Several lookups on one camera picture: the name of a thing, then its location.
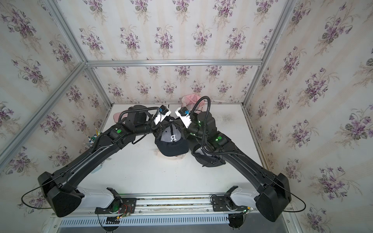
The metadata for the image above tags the black cap white letter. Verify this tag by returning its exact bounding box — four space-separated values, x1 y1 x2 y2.
154 121 189 157

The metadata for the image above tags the beige baseball cap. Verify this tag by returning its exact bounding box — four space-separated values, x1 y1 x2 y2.
157 153 186 160

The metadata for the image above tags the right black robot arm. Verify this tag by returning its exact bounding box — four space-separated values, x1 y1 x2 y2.
175 96 295 222

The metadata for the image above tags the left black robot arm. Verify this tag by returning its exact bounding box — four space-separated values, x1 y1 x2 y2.
38 105 170 217

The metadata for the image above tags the dark grey baseball cap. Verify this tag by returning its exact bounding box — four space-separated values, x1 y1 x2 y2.
190 144 226 168

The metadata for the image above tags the pink cap left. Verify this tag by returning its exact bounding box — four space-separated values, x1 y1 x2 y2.
113 112 128 123

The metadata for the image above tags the pink pen holder cup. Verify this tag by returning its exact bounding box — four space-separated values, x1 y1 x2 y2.
87 131 101 147

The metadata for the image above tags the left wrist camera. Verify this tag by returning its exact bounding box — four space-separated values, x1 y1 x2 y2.
153 105 171 125

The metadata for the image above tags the pink cap back wall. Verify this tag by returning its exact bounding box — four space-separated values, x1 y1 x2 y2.
181 94 205 111

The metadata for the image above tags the aluminium mounting rail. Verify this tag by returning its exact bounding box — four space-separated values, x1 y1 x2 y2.
44 186 292 221

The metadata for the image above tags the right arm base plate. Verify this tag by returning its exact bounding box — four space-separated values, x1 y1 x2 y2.
210 194 248 212

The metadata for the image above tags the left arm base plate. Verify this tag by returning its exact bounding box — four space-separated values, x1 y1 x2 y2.
95 198 138 216

